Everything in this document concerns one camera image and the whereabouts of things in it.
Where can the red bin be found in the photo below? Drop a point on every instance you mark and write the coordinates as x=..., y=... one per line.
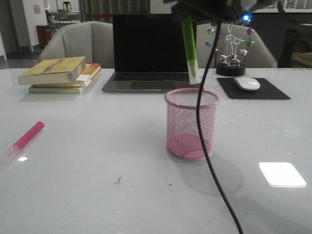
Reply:
x=44, y=35

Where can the ferris wheel desk toy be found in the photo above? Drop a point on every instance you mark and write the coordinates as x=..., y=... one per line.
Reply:
x=231, y=48

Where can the grey armchair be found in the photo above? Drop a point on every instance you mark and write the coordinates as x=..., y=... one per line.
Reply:
x=258, y=56
x=92, y=39

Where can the orange middle book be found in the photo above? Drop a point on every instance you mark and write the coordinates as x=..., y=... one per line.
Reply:
x=89, y=73

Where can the yellow top book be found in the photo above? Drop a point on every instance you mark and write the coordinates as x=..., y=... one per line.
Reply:
x=58, y=70

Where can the grey open laptop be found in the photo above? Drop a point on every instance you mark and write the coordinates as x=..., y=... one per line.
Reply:
x=149, y=54

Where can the green highlighter pen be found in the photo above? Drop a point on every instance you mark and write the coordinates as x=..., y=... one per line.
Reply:
x=190, y=50

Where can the pink mesh pen holder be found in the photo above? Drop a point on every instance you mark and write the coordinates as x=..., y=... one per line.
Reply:
x=183, y=140

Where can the background office table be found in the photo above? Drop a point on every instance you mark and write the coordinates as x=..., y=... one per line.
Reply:
x=62, y=16

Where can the white computer mouse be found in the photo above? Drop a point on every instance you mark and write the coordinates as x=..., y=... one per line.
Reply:
x=247, y=84

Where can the grey armchair right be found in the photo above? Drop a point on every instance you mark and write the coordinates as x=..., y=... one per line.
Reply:
x=258, y=56

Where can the pale bottom book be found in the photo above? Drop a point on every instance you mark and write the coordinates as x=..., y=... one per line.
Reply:
x=61, y=90

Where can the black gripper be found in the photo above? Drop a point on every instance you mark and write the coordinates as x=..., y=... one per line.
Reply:
x=216, y=10

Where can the red barrier belt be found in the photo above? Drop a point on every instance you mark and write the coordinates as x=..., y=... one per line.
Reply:
x=100, y=15

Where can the grey armchair left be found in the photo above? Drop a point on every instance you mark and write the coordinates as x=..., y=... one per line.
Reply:
x=92, y=39

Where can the pink highlighter pen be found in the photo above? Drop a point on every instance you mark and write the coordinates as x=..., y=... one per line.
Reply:
x=15, y=149

